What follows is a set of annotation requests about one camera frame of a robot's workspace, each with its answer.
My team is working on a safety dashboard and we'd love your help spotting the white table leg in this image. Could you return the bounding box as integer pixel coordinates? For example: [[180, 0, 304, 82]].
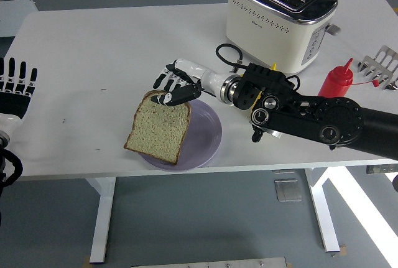
[[303, 168, 340, 252], [85, 177, 118, 264]]

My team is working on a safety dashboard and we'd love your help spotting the yellow squeeze bottle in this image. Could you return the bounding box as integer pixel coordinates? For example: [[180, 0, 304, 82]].
[[248, 62, 278, 120]]

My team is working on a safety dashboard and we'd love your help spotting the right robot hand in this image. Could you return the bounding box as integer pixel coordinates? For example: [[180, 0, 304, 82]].
[[152, 58, 231, 107]]

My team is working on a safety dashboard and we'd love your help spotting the brown-crusted bread slice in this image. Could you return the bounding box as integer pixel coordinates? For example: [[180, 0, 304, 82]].
[[123, 90, 192, 165]]

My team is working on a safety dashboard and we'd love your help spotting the silver metal toast rack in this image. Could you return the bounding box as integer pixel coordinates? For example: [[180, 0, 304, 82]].
[[356, 45, 398, 91]]

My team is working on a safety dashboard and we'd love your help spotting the white slatted cart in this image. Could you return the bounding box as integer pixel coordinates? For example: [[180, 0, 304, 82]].
[[0, 0, 40, 38]]

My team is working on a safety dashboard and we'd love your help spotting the red squeeze bottle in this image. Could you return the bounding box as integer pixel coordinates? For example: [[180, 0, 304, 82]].
[[317, 57, 381, 97]]

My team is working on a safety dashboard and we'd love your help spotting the purple round plate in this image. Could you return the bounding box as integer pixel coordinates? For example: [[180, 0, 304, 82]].
[[136, 98, 223, 173]]

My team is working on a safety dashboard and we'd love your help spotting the cream white two-slot toaster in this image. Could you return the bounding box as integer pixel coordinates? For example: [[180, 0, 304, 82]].
[[226, 0, 342, 75]]

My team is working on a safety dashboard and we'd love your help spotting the grey metal floor hatch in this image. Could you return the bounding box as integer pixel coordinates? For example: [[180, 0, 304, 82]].
[[274, 179, 303, 203]]

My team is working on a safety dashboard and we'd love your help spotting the grey table control panel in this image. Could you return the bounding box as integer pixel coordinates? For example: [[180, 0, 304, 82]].
[[366, 164, 398, 175]]

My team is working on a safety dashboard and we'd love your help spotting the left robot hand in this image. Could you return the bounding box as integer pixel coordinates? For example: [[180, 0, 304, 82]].
[[0, 57, 39, 134]]

